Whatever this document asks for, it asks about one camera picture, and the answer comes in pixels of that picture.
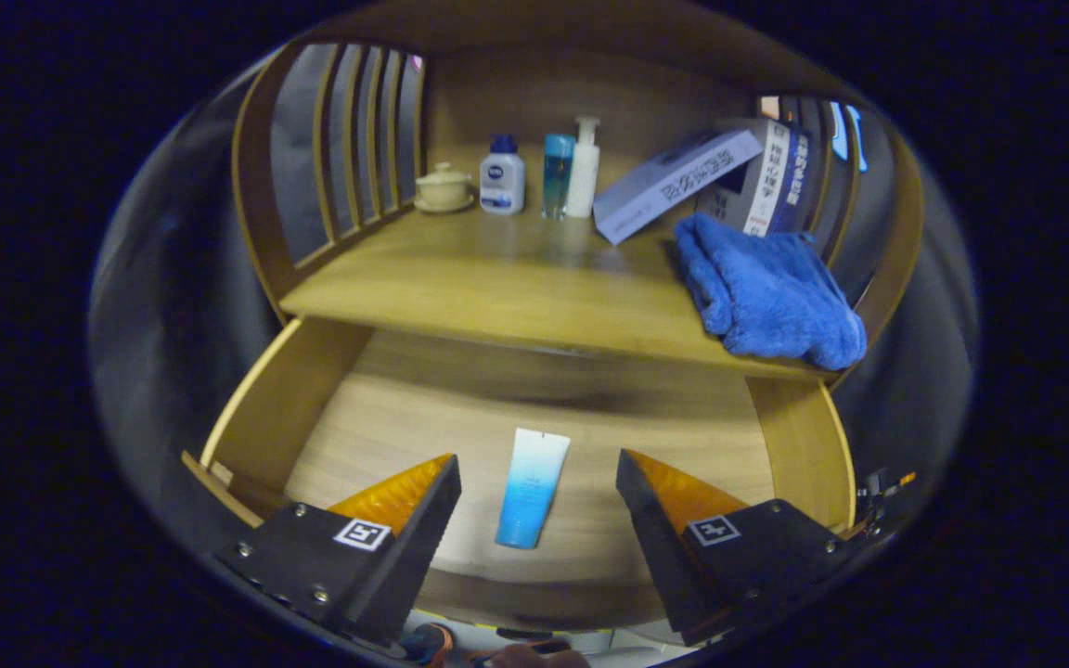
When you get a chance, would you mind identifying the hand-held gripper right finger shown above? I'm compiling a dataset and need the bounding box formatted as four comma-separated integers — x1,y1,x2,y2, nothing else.
615,449,856,648

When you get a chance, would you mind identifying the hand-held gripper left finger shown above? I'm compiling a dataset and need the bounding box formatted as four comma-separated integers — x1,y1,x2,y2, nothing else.
212,453,463,649

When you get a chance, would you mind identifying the wooden drawer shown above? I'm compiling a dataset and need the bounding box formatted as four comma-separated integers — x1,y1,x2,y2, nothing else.
182,315,860,632

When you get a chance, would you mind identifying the blue and white tube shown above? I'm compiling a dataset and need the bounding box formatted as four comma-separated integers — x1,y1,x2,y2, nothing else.
495,427,572,550

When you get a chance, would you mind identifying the wooden countertop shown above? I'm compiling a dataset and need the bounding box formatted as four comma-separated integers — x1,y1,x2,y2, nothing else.
279,199,837,381

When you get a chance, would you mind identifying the wooden cabinet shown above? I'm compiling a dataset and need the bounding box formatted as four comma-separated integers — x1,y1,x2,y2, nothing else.
182,19,925,632

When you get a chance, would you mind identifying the orange and black device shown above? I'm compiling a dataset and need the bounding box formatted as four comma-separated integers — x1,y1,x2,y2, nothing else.
855,467,918,539

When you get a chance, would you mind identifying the blue towel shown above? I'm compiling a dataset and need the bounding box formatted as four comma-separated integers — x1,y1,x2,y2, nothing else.
674,212,868,372

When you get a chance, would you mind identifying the lavender book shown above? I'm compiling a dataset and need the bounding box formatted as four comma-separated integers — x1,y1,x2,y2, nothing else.
592,127,765,246

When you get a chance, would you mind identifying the beige lidded teacup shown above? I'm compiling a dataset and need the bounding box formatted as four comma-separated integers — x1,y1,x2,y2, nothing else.
414,162,476,215

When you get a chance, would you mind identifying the white book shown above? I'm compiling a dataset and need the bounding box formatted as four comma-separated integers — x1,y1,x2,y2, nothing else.
743,119,791,238

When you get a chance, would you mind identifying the white pump bottle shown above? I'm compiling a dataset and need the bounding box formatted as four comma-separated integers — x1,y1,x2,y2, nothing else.
565,115,601,220

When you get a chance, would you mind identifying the white bottle with blue cap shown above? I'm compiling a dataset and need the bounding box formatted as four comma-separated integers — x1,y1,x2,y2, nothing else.
479,135,526,216

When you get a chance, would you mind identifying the clear blue bottle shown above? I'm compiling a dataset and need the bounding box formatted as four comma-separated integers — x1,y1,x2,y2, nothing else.
542,133,577,221

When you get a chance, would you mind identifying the dark blue book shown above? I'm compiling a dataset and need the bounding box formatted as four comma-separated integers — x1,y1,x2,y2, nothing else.
771,125,814,235

